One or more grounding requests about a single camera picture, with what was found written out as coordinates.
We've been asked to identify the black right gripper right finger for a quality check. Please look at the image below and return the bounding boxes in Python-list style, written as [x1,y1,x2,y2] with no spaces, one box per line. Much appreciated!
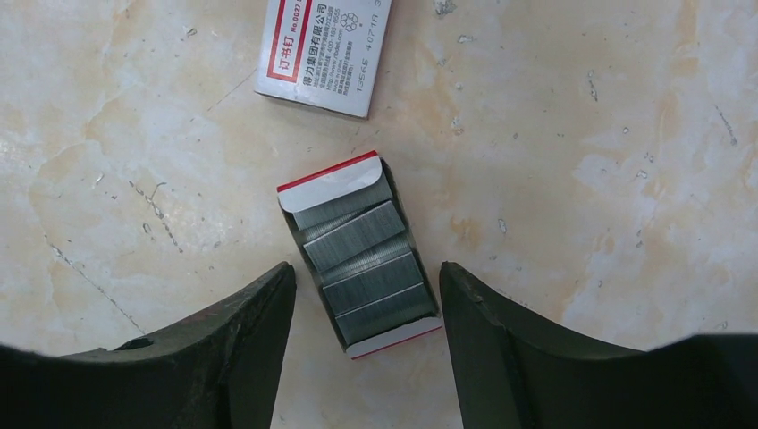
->
[440,262,757,428]

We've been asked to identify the tray of staple strips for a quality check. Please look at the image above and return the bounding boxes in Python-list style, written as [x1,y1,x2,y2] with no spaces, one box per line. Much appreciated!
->
[276,151,442,359]

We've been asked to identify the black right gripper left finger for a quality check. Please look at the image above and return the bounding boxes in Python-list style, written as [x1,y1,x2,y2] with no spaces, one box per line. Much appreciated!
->
[1,262,297,428]

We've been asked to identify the red white staple box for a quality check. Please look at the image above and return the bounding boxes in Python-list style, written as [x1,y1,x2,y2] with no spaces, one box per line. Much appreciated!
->
[256,0,392,119]

